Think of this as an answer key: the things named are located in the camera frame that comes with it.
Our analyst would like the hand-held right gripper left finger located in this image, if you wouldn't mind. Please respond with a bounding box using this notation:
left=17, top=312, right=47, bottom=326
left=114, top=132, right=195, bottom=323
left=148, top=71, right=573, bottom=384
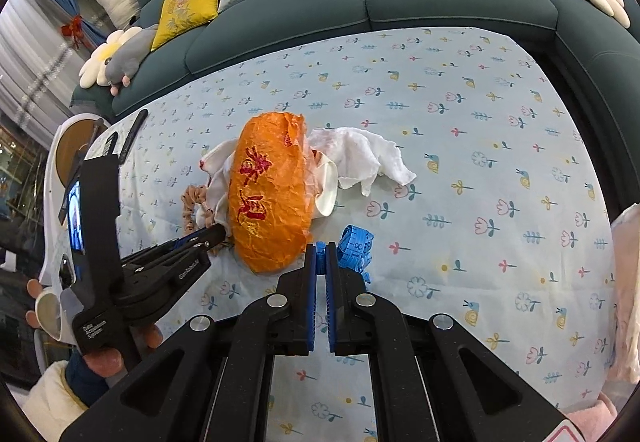
left=60, top=242, right=318, bottom=442

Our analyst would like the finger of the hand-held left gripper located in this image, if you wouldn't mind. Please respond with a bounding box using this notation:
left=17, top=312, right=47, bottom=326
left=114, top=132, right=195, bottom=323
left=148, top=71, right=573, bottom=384
left=122, top=225, right=227, bottom=270

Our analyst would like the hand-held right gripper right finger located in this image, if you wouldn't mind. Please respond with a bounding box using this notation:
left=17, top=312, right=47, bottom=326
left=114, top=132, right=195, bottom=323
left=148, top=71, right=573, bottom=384
left=325, top=242, right=576, bottom=442

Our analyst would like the blue tape measure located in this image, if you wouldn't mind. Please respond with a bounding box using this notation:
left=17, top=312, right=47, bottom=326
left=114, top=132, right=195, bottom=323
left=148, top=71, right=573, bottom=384
left=336, top=225, right=375, bottom=284

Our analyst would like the orange plastic bag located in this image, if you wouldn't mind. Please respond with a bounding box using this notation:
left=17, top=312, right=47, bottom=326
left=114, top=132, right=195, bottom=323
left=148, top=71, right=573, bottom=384
left=227, top=111, right=321, bottom=274

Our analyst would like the white tissue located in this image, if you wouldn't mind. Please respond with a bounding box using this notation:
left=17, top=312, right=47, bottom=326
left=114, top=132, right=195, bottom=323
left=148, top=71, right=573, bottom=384
left=306, top=126, right=417, bottom=197

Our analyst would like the person's left forearm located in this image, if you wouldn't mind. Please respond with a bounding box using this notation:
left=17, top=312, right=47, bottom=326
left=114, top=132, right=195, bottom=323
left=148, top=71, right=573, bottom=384
left=22, top=352, right=111, bottom=442

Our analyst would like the person's left hand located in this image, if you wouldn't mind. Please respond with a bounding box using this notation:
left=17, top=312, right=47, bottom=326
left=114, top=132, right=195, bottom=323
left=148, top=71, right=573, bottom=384
left=82, top=322, right=164, bottom=377

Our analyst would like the white and wood side table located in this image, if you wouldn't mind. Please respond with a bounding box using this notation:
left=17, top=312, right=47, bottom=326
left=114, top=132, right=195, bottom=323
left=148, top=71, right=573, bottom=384
left=37, top=115, right=111, bottom=283

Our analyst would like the white mug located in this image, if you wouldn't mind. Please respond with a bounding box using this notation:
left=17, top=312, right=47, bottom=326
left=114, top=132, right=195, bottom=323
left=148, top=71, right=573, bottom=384
left=27, top=279, right=76, bottom=348

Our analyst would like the white paper cup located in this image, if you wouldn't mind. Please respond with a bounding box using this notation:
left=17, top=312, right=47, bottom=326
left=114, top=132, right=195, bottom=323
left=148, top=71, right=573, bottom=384
left=314, top=158, right=340, bottom=218

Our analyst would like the small white daisy cushion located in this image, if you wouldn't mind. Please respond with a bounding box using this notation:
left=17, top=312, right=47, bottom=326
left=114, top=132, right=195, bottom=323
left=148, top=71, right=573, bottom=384
left=79, top=26, right=143, bottom=88

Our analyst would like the grey plush toy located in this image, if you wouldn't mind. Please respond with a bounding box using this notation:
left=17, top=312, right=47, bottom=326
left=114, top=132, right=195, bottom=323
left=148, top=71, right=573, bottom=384
left=102, top=24, right=160, bottom=96

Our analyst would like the grey sheer curtain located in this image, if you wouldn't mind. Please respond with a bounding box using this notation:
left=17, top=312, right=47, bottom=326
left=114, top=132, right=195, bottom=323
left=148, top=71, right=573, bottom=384
left=0, top=0, right=76, bottom=123

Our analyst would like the red curtain bow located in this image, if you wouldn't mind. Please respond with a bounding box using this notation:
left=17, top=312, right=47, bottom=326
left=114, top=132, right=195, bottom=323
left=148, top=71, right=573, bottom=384
left=61, top=15, right=86, bottom=46

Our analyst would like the floral pale blue tablecloth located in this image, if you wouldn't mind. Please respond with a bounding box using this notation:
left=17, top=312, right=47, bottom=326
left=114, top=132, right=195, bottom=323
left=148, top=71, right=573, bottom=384
left=85, top=26, right=621, bottom=442

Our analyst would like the small yellow embroidered cushion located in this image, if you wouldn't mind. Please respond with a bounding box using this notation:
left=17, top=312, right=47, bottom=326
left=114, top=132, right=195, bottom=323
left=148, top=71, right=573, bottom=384
left=150, top=0, right=222, bottom=52

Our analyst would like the pink fleece clothing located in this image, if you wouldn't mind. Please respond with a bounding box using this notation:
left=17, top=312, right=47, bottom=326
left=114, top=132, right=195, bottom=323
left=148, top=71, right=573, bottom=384
left=565, top=392, right=626, bottom=442

